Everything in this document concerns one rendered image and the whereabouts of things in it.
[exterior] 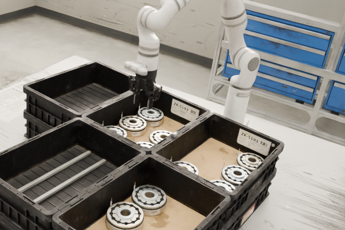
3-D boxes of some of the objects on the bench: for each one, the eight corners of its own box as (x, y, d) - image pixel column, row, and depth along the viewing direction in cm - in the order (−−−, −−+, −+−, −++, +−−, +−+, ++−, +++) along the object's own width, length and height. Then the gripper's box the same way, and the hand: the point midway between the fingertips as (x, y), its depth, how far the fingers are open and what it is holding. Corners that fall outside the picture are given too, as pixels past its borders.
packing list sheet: (19, 80, 221) (19, 79, 221) (57, 95, 213) (57, 94, 213) (-36, 105, 194) (-36, 103, 193) (6, 122, 186) (6, 121, 186)
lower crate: (92, 106, 209) (94, 82, 203) (143, 131, 195) (146, 107, 190) (21, 137, 178) (20, 111, 173) (75, 170, 165) (77, 142, 159)
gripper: (170, 69, 156) (165, 110, 163) (137, 55, 163) (133, 95, 170) (157, 75, 150) (152, 117, 157) (123, 60, 157) (119, 101, 165)
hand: (142, 102), depth 163 cm, fingers open, 5 cm apart
